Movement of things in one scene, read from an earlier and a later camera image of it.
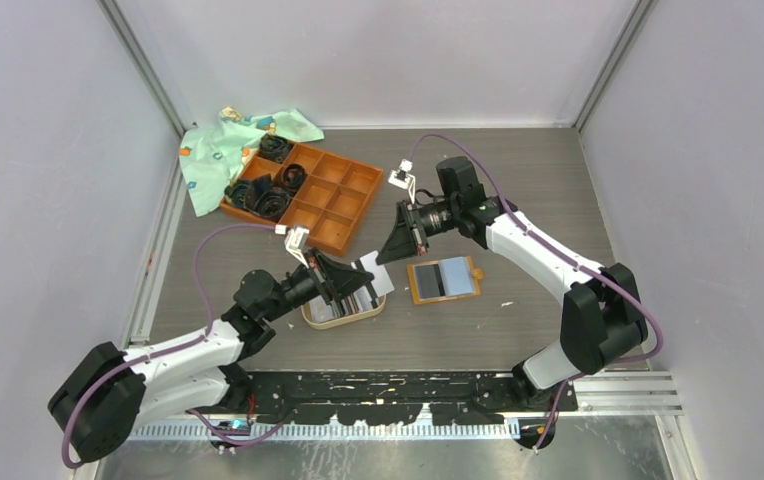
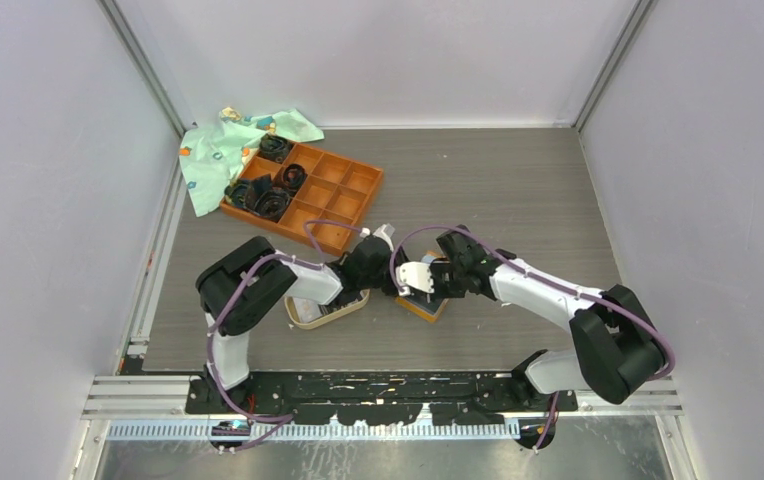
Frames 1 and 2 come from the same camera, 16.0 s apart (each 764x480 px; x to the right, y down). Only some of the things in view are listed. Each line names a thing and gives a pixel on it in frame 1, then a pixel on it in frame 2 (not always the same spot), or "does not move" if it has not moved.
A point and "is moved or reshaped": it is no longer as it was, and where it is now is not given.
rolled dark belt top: (275, 148) does not move
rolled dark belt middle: (292, 178) does not move
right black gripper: (405, 241) to (436, 267)
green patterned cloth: (214, 155) does not move
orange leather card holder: (442, 279) is moved or reshaped
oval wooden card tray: (347, 310) is moved or reshaped
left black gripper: (339, 280) to (399, 256)
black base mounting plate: (394, 398) does not move
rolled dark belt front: (264, 201) does not move
